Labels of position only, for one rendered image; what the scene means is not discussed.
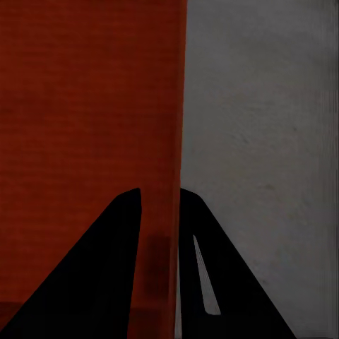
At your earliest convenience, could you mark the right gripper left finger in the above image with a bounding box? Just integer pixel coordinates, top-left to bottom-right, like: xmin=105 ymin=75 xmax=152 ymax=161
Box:
xmin=0 ymin=188 xmax=143 ymax=339

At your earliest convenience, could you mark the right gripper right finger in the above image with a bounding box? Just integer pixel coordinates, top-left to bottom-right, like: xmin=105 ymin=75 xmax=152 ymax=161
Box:
xmin=178 ymin=188 xmax=297 ymax=339

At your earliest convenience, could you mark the storage box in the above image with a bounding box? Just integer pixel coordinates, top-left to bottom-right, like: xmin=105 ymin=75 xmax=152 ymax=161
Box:
xmin=0 ymin=0 xmax=187 ymax=339

